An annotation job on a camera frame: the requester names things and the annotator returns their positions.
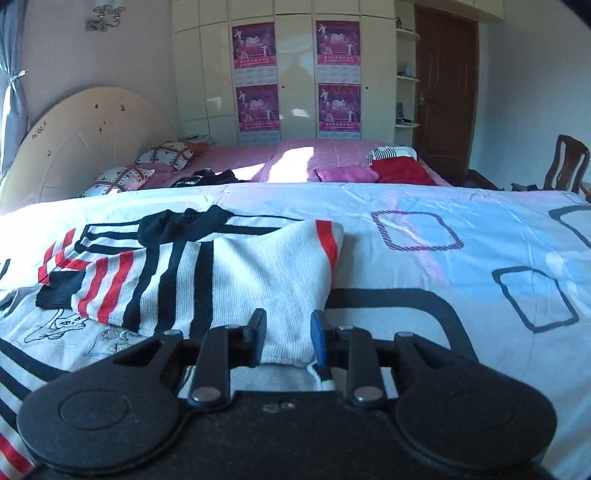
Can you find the striped knit sweater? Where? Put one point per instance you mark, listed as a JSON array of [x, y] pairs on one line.
[[104, 287]]

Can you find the wall sconce lamp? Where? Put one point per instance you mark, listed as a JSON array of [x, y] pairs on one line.
[[105, 15]]

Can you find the grey blue curtain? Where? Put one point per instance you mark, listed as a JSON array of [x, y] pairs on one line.
[[14, 112]]

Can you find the cream round headboard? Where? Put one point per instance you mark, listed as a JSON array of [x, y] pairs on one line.
[[78, 139]]

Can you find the pink poster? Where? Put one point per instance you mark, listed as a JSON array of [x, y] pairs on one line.
[[338, 43], [339, 108], [254, 45], [258, 108]]

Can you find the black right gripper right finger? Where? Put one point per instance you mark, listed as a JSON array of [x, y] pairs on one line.
[[454, 410]]

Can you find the red folded garment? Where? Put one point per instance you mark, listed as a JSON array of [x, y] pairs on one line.
[[402, 170]]

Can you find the patterned pillow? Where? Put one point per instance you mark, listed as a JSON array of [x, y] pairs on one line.
[[118, 180], [175, 155]]

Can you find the lower left pink poster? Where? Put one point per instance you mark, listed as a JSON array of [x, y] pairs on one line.
[[258, 108]]

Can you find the striped folded garment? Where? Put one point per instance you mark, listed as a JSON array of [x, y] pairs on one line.
[[391, 152]]

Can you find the black garment on bed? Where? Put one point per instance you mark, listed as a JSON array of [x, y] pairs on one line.
[[206, 177]]

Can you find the near patterned pillow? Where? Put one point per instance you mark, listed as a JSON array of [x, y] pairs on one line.
[[118, 180]]

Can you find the patterned light blue bedsheet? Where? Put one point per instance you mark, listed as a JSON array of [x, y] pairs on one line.
[[500, 278]]

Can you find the wooden chair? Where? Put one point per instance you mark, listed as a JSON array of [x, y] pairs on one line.
[[570, 163]]

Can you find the pink folded garment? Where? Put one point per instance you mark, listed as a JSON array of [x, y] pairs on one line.
[[347, 174]]

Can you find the lower right pink poster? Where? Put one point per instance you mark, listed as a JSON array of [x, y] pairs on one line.
[[339, 108]]

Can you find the pink bed cover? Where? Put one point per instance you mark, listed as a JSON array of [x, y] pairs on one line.
[[290, 161]]

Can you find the brown wooden door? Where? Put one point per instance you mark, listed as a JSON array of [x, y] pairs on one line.
[[448, 73]]

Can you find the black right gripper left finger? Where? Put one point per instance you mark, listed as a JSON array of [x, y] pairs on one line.
[[121, 410]]

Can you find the upper right pink poster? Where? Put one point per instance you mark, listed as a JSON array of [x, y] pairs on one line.
[[338, 43]]

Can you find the upper left pink poster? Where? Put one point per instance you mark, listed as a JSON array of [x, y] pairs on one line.
[[254, 45]]

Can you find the far patterned pillow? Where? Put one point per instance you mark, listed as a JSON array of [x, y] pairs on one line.
[[175, 155]]

